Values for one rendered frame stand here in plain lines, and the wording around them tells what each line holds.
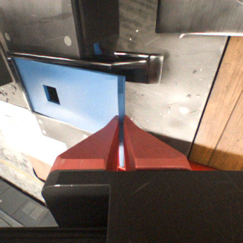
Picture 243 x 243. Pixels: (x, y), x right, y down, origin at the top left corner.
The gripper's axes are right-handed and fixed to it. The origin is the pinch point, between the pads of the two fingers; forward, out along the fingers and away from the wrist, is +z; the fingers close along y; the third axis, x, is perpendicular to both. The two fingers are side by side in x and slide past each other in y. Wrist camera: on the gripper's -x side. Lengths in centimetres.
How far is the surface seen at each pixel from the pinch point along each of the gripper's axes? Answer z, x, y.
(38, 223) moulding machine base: 165, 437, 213
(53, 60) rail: 6.0, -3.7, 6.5
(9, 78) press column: 23.1, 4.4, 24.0
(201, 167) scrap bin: 6.1, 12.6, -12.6
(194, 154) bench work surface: 7.4, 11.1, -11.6
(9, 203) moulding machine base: 211, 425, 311
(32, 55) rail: 7.2, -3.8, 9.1
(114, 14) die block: 11.8, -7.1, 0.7
